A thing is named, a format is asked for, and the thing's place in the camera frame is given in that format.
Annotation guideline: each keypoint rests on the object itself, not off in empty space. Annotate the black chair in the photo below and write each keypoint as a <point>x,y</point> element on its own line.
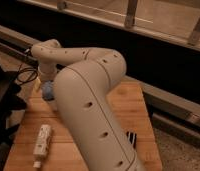
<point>9,101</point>

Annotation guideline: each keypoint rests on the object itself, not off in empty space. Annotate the white tube bottle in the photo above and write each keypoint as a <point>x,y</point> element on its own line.
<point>42,144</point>

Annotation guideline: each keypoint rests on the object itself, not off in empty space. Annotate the blue ceramic cup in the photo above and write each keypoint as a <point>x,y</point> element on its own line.
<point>47,91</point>

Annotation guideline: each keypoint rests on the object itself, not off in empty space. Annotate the metal window frame rail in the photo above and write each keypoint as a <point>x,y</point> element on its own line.
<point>172,21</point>

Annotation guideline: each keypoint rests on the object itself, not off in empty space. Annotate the black white striped object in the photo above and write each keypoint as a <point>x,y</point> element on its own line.
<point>132,137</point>

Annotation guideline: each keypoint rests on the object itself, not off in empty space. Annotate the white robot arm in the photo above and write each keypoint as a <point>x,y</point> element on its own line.
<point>82,78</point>

